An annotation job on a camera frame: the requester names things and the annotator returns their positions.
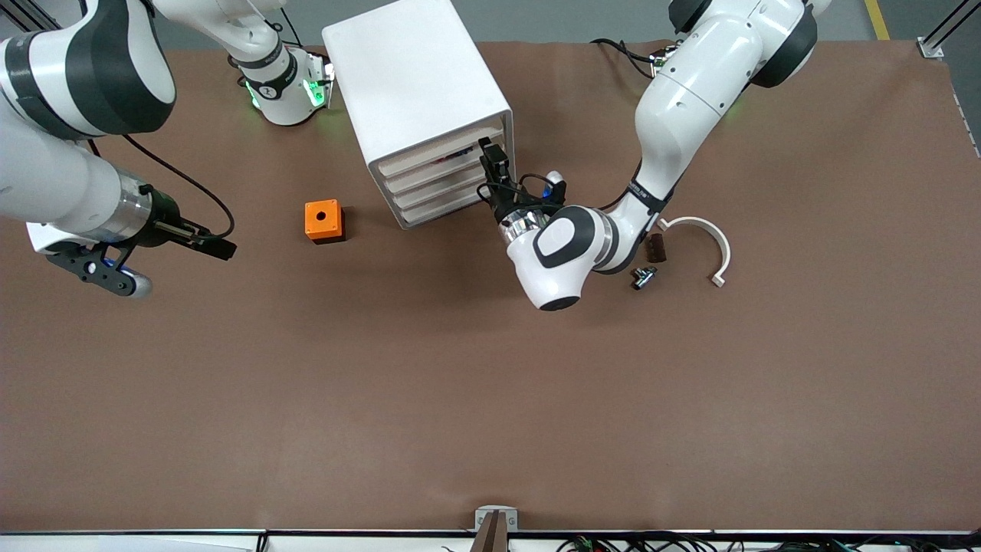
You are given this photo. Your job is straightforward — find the white plastic drawer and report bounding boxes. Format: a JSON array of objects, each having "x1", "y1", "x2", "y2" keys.
[
  {"x1": 392, "y1": 163, "x2": 499, "y2": 210},
  {"x1": 399, "y1": 184, "x2": 499, "y2": 228},
  {"x1": 377, "y1": 125, "x2": 507, "y2": 178},
  {"x1": 385, "y1": 146, "x2": 508, "y2": 194}
]

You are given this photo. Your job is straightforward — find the white drawer cabinet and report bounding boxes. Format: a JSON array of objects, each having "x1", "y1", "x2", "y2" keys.
[{"x1": 322, "y1": 0, "x2": 517, "y2": 231}]

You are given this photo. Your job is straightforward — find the orange button enclosure box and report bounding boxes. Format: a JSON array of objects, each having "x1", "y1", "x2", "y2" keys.
[{"x1": 304, "y1": 199, "x2": 346, "y2": 245}]

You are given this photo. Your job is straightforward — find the black base power cable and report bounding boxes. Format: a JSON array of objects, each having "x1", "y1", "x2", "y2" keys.
[{"x1": 589, "y1": 38, "x2": 661, "y2": 77}]

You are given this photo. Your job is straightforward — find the white curved plastic bracket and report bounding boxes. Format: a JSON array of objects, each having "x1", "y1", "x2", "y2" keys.
[{"x1": 657, "y1": 216, "x2": 733, "y2": 288}]

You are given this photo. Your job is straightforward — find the white table edge rail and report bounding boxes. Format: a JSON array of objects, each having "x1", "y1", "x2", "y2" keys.
[{"x1": 0, "y1": 529, "x2": 981, "y2": 552}]

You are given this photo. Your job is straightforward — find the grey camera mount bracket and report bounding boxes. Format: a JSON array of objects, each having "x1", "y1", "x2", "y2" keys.
[{"x1": 469, "y1": 505, "x2": 519, "y2": 552}]

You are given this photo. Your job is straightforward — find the black cable bundle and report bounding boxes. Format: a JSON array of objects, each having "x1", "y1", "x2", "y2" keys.
[{"x1": 556, "y1": 534, "x2": 981, "y2": 552}]

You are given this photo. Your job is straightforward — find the aluminium frame post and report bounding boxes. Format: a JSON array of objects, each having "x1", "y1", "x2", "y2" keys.
[{"x1": 918, "y1": 0, "x2": 981, "y2": 59}]

